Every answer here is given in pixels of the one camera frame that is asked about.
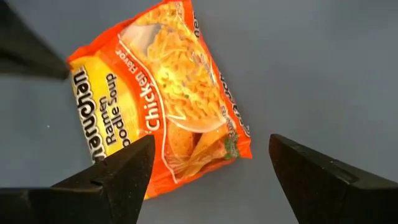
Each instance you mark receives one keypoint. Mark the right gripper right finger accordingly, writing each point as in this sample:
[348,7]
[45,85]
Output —
[323,189]

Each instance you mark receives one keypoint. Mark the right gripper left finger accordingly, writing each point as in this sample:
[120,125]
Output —
[102,189]

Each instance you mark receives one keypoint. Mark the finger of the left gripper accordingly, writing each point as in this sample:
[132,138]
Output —
[28,53]

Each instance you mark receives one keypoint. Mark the orange chicken ramen pack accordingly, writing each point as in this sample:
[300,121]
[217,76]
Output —
[161,93]

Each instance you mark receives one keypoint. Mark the grey-blue table mat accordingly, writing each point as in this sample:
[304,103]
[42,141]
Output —
[311,77]

